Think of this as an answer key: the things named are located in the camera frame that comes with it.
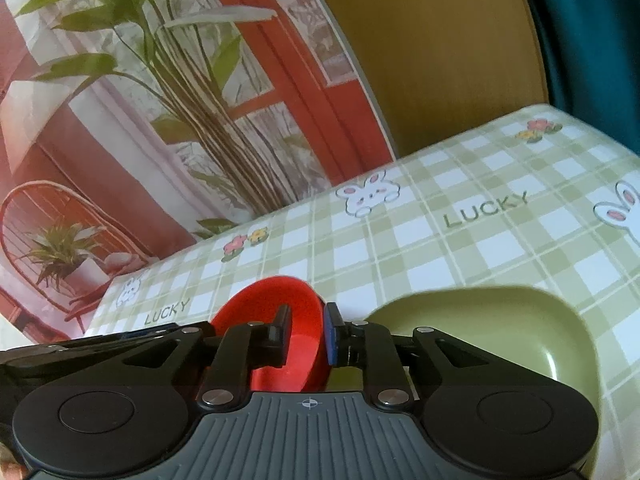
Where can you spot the large red bowl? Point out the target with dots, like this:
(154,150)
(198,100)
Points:
(306,368)

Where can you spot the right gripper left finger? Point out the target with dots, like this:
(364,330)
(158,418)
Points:
(243,349)

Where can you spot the person's left hand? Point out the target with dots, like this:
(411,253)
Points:
(10,468)

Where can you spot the teal curtain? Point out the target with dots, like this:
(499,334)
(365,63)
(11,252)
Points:
(591,57)

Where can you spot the printed backdrop cloth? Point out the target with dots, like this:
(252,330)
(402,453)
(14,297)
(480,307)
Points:
(131,129)

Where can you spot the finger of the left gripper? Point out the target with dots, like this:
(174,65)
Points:
(147,331)

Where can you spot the checkered bunny tablecloth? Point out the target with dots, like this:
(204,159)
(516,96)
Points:
(509,203)

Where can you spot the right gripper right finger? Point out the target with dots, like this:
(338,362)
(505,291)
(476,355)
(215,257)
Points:
(370,348)

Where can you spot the green square plate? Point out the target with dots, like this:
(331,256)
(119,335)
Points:
(520,324)

